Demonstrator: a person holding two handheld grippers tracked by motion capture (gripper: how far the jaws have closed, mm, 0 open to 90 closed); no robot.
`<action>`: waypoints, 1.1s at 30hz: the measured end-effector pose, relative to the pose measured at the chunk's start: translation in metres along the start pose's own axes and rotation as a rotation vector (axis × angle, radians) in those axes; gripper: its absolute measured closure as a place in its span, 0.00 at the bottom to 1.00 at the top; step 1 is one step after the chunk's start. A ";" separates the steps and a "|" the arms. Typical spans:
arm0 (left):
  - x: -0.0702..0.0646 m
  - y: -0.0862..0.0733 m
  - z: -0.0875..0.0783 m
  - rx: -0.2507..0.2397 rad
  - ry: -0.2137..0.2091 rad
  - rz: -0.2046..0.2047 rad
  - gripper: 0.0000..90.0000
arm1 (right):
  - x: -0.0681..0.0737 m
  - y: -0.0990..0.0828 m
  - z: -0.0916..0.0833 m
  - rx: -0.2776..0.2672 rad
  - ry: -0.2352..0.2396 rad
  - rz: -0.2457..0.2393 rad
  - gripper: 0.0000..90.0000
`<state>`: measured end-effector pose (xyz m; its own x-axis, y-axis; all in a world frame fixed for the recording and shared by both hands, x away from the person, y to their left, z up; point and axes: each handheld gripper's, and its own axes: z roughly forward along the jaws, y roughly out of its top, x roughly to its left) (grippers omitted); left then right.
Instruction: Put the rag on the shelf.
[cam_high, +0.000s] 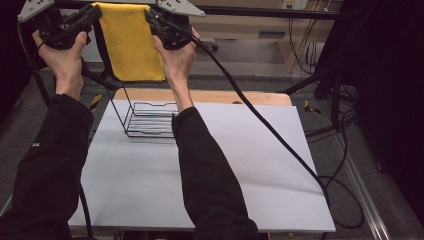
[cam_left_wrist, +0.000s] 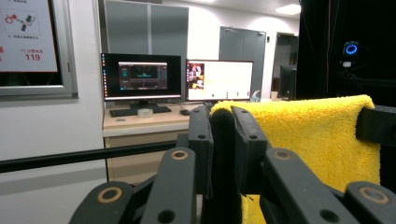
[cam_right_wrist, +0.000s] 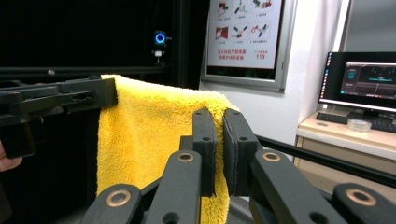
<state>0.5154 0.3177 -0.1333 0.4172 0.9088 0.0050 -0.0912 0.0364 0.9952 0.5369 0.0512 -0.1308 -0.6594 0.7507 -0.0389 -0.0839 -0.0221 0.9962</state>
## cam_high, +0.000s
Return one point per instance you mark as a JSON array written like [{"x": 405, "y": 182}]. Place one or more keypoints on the black horizontal frame bar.
[{"x": 266, "y": 13}]

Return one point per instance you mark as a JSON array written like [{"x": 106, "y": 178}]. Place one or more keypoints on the white power strip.
[{"x": 295, "y": 4}]

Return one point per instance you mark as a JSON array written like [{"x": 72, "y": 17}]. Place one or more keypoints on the wooden desk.
[{"x": 253, "y": 28}]

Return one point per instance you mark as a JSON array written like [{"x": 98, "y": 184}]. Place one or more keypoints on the white object under desk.
[{"x": 210, "y": 42}]

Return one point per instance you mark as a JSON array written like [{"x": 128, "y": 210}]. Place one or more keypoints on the yellow towel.
[{"x": 131, "y": 43}]

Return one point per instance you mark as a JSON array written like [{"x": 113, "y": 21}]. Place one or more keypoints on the person's left hand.
[{"x": 66, "y": 66}]

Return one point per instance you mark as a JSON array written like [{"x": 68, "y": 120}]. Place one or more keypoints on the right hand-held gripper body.
[{"x": 176, "y": 33}]

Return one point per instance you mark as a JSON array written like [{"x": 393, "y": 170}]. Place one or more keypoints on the black curtain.
[{"x": 390, "y": 83}]

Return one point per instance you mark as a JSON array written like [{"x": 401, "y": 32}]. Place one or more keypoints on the yellow black striped tape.
[
  {"x": 311, "y": 107},
  {"x": 95, "y": 101}
]

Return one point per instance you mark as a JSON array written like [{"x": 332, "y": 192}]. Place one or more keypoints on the person's right hand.
[{"x": 178, "y": 65}]

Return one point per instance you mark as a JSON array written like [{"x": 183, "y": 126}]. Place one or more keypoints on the aluminium floor rail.
[
  {"x": 361, "y": 186},
  {"x": 5, "y": 206}
]

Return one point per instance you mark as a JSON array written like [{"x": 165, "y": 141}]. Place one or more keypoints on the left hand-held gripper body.
[{"x": 55, "y": 33}]

